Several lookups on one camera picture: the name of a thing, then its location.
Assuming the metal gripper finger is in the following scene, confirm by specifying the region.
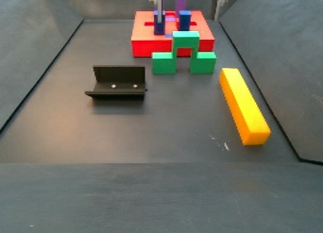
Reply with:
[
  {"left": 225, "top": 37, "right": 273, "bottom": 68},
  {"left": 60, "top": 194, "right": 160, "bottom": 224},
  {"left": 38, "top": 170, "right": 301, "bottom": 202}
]
[
  {"left": 214, "top": 0, "right": 227, "bottom": 20},
  {"left": 148, "top": 0, "right": 162, "bottom": 23}
]

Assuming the green arch block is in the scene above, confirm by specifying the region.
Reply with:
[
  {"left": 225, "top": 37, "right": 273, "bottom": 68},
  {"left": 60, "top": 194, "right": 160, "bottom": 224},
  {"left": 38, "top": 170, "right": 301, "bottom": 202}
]
[{"left": 151, "top": 31, "right": 217, "bottom": 75}]

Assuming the dark blue block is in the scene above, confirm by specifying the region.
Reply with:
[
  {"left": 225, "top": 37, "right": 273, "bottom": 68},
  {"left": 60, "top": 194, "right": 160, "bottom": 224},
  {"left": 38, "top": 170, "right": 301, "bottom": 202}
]
[
  {"left": 179, "top": 10, "right": 191, "bottom": 31},
  {"left": 154, "top": 10, "right": 164, "bottom": 35}
]

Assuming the long yellow block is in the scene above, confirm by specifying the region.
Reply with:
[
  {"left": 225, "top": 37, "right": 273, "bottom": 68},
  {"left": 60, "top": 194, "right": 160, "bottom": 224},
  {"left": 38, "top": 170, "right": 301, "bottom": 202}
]
[{"left": 219, "top": 68, "right": 270, "bottom": 145}]

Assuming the low purple block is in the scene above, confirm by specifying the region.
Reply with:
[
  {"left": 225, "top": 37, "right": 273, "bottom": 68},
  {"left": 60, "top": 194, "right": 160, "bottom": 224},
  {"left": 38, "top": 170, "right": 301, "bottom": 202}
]
[{"left": 164, "top": 17, "right": 175, "bottom": 25}]

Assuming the black angled bracket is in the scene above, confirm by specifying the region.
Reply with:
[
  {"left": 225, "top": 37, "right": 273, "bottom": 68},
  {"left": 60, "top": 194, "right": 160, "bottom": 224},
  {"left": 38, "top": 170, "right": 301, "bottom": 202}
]
[{"left": 84, "top": 65, "right": 146, "bottom": 99}]

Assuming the red slotted board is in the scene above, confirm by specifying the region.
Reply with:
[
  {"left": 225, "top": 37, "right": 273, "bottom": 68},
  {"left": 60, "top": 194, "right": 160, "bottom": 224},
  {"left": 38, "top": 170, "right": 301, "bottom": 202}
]
[{"left": 131, "top": 10, "right": 214, "bottom": 58}]

